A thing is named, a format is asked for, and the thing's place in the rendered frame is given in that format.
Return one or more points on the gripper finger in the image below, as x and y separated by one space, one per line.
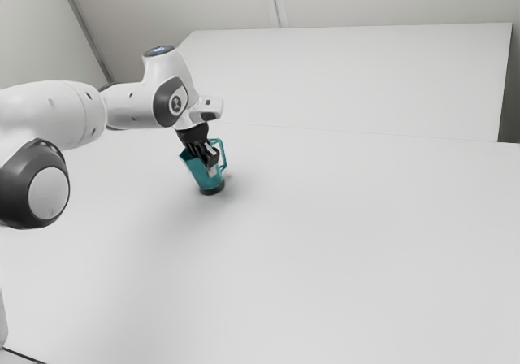
210 160

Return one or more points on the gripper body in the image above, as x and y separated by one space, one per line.
191 134

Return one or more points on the teal faceted mug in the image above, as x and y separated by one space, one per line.
205 177

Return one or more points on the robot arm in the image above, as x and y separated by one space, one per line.
53 108

